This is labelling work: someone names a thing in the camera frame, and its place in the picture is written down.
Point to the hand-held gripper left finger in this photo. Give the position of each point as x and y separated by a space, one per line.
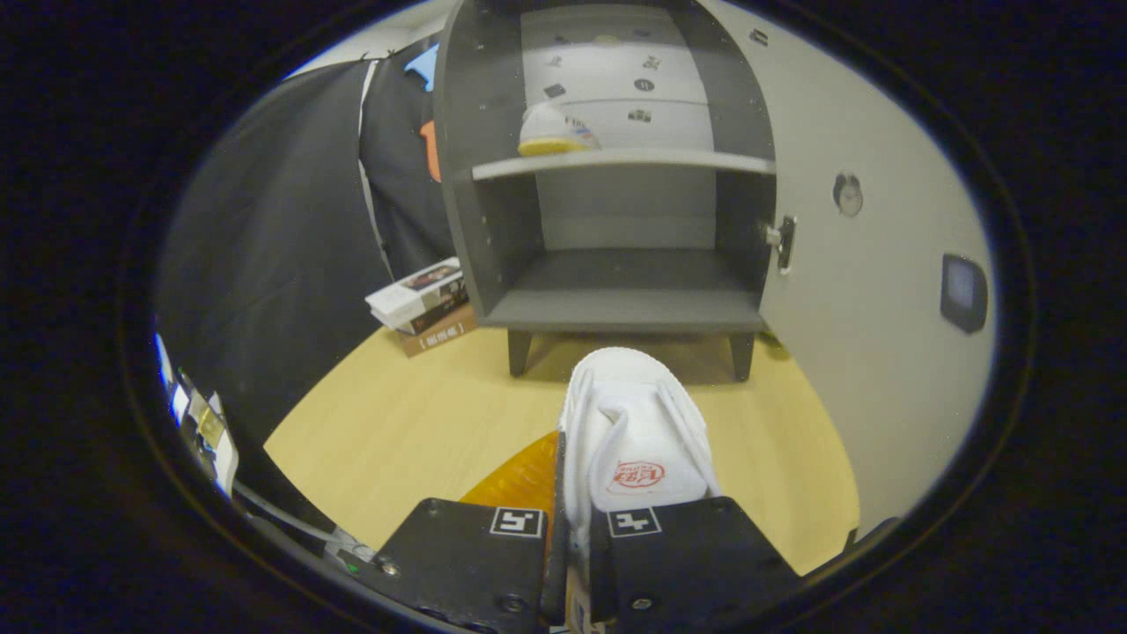
556 581

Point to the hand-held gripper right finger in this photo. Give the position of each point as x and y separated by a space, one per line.
687 563

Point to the white shoe with red logo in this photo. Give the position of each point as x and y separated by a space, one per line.
643 423

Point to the light grey shoe cabinet door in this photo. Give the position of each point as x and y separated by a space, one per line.
863 352

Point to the dark grey shoe cabinet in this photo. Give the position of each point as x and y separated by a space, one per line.
616 291

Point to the white shoe with yellow sole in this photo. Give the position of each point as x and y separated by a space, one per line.
550 132

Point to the brown book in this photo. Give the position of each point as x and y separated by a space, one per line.
440 336

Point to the dark book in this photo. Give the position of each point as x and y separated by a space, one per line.
445 310

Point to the white box with clutter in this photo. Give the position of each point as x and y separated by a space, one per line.
216 440

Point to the black backdrop cloth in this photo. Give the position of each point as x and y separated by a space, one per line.
264 264

